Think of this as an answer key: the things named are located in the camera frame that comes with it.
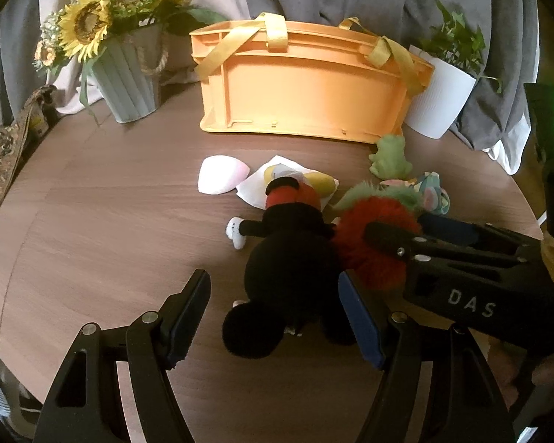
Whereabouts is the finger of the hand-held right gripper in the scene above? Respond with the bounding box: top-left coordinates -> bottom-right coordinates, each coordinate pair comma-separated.
365,221 -> 444,271
418,213 -> 543,265

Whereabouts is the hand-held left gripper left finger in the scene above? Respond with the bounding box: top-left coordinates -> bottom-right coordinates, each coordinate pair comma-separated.
32,268 -> 212,443

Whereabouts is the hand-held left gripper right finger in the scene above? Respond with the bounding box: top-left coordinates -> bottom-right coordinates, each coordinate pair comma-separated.
338,270 -> 518,443

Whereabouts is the red green fluffy plush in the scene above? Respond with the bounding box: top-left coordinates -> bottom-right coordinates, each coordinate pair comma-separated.
330,182 -> 425,291

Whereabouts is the pastel multicoloured plush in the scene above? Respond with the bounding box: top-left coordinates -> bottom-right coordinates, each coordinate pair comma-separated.
381,172 -> 451,215

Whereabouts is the green frog toy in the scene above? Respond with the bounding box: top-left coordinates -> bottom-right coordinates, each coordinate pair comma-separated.
369,135 -> 409,180

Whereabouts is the black mouse plush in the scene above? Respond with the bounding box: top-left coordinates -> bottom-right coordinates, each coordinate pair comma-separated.
222,176 -> 358,358

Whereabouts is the white cloth with yellow print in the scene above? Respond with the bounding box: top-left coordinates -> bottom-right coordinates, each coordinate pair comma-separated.
235,154 -> 340,210

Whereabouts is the orange basket with yellow handles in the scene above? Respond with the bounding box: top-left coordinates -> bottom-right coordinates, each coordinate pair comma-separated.
189,13 -> 437,141

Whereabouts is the white sheer curtain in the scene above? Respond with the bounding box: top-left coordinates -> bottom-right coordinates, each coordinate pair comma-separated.
487,141 -> 520,174

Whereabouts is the green leafy plant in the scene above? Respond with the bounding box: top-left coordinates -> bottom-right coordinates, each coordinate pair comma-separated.
418,0 -> 504,94

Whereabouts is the grey-green ribbed vase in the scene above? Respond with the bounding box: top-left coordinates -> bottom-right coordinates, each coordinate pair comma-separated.
90,23 -> 169,123

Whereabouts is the patterned woven bag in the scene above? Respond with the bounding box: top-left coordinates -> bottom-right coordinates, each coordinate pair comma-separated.
0,85 -> 58,250

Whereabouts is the artificial sunflower bouquet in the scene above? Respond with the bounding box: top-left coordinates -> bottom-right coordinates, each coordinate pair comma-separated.
32,0 -> 227,111

